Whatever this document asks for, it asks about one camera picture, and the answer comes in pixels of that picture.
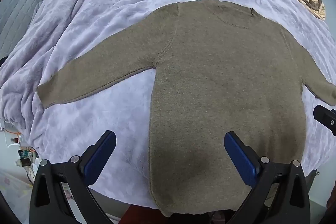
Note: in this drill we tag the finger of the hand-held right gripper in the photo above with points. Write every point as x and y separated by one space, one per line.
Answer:
326 117

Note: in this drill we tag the clutter of small bottles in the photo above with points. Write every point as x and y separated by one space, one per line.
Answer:
23 158

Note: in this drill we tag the grey quilted bedspread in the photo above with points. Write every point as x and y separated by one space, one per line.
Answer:
18 8

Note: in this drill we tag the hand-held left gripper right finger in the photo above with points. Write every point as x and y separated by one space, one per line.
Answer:
240 161

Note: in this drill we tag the olive knit sweater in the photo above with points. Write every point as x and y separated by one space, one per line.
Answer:
223 82

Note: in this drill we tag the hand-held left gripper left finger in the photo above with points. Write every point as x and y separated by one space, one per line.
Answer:
101 155

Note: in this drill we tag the floral patterned mat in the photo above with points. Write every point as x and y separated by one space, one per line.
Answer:
13 187

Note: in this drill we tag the lavender fleece blanket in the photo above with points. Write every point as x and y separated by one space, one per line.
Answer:
105 16

